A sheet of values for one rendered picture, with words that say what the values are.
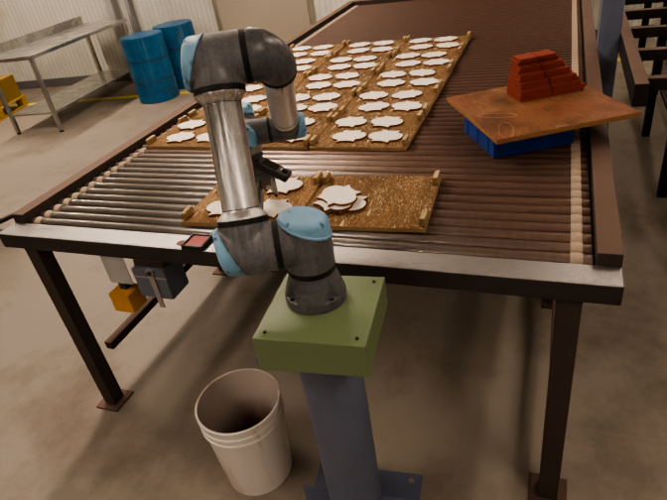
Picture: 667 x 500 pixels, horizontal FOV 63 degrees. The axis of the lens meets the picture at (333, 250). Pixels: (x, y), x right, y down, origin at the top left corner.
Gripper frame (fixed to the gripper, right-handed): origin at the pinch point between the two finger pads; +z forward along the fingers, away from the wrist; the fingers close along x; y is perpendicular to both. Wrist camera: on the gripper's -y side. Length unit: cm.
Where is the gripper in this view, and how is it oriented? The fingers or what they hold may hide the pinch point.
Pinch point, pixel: (270, 207)
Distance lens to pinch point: 184.1
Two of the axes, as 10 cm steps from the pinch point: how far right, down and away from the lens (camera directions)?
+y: -9.5, -0.3, 3.2
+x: -2.8, 5.5, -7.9
